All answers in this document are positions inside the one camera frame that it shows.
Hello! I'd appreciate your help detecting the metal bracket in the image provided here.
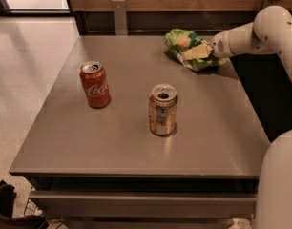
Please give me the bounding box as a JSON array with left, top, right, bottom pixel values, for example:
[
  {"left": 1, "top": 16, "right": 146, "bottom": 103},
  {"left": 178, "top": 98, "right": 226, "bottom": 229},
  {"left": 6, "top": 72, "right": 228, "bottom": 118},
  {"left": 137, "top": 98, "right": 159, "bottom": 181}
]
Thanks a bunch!
[
  {"left": 261, "top": 0, "right": 280, "bottom": 10},
  {"left": 113, "top": 0, "right": 128, "bottom": 36}
]

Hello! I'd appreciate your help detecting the grey table drawer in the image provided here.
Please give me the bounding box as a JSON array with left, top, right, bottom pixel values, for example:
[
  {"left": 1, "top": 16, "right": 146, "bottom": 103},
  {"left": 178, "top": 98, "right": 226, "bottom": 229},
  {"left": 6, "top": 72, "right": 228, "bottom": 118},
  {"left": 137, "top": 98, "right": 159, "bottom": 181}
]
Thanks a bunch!
[{"left": 30, "top": 191, "right": 256, "bottom": 219}]

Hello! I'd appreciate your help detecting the red Coca-Cola can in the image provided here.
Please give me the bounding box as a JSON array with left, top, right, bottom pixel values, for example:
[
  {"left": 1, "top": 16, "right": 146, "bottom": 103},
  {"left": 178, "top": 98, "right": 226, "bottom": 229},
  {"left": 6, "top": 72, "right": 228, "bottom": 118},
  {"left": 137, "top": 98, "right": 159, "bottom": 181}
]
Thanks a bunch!
[{"left": 79, "top": 61, "right": 111, "bottom": 109}]

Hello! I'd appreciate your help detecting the left metal bracket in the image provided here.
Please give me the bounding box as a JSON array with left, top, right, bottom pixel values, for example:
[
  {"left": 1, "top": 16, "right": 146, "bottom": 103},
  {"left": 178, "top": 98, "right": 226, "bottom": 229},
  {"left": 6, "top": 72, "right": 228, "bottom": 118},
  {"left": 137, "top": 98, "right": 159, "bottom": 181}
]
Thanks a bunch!
[{"left": 113, "top": 0, "right": 128, "bottom": 36}]

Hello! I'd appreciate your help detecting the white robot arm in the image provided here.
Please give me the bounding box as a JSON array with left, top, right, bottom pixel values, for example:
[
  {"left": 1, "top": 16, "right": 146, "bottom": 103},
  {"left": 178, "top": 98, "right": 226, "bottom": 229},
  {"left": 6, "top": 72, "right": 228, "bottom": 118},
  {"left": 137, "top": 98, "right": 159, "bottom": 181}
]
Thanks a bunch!
[{"left": 182, "top": 6, "right": 292, "bottom": 229}]

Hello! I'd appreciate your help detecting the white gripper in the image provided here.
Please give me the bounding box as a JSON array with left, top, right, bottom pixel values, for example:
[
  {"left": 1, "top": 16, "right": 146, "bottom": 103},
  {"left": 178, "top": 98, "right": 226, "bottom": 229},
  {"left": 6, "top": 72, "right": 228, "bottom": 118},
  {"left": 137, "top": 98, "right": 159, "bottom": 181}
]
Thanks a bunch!
[{"left": 183, "top": 30, "right": 235, "bottom": 60}]

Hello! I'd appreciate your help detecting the green rice chip bag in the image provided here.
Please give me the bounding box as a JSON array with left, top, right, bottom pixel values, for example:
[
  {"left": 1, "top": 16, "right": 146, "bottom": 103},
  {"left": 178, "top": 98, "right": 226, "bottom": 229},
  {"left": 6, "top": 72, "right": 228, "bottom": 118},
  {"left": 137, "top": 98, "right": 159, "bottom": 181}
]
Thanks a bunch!
[{"left": 163, "top": 29, "right": 226, "bottom": 72}]

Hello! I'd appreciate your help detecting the gold soda can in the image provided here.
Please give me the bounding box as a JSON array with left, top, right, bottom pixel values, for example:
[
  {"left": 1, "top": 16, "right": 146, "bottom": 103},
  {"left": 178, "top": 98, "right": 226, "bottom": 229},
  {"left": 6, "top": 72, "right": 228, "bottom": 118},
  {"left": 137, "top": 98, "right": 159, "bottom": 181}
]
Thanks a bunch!
[{"left": 149, "top": 84, "right": 178, "bottom": 136}]

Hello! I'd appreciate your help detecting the right metal bracket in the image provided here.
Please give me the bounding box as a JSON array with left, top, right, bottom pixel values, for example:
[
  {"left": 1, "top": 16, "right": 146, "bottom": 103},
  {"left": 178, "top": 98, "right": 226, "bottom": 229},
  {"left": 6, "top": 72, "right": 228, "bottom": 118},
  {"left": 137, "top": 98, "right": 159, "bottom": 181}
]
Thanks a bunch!
[{"left": 261, "top": 0, "right": 280, "bottom": 10}]

